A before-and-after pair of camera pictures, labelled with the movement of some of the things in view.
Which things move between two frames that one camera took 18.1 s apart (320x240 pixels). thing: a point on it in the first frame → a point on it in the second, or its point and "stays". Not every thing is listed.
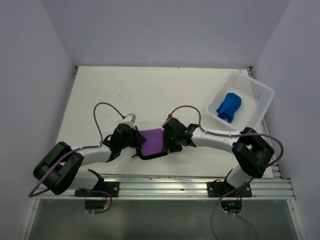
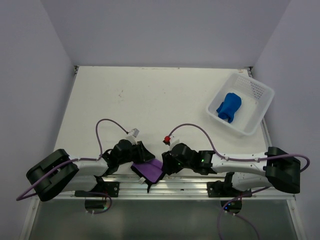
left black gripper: [139, 138] → [144, 155]
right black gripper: [167, 145] → [169, 167]
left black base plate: [112, 188] stays
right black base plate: [220, 189] stays
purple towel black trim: [153, 145] → [151, 171]
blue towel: [232, 102] stays
